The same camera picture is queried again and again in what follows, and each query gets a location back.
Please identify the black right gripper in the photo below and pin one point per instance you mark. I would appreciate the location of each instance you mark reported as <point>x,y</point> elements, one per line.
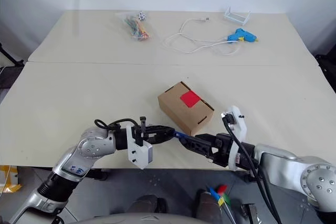
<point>221,150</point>

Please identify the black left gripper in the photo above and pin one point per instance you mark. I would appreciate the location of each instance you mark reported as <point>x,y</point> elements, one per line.
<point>147,136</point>

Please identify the blue cutter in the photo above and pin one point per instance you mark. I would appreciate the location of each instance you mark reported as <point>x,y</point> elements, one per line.
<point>179,134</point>

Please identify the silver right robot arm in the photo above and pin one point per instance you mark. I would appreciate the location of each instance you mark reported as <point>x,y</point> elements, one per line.
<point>288,166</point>

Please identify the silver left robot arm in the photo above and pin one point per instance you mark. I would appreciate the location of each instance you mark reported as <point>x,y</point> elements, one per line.
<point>89,150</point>

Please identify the brown cardboard box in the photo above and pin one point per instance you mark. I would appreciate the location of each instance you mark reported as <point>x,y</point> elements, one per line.
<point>183,116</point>

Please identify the red tape square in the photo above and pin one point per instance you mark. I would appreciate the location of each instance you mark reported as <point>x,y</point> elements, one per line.
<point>190,98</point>

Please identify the colourful small flags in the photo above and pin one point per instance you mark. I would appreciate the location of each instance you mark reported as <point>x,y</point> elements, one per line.
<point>219,193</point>

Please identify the black table foot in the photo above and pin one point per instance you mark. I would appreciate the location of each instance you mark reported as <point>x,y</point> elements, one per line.
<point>250,176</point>

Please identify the dark rounded shape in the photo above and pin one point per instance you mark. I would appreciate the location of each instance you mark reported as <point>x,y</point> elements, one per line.
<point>148,204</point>
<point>208,204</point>

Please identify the black metal clip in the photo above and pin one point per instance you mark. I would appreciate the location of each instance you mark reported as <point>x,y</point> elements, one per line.
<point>250,212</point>

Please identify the grey robot torso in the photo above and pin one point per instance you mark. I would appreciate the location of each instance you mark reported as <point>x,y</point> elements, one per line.
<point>147,218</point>

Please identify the blue glue gun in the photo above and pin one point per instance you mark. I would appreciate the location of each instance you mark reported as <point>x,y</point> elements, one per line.
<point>240,36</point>

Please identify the white black-spotted dice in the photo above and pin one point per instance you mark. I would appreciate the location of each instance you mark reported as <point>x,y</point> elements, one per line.
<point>142,15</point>

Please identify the yellow paper bag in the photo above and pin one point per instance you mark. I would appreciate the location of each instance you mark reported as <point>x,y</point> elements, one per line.
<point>9,182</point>

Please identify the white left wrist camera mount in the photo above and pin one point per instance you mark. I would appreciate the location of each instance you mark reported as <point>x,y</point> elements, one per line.
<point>139,153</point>

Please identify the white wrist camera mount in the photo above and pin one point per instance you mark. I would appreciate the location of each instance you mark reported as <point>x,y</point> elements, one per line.
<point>139,153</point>
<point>237,134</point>

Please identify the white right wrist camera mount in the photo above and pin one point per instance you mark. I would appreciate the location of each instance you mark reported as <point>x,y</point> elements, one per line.
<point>237,134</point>

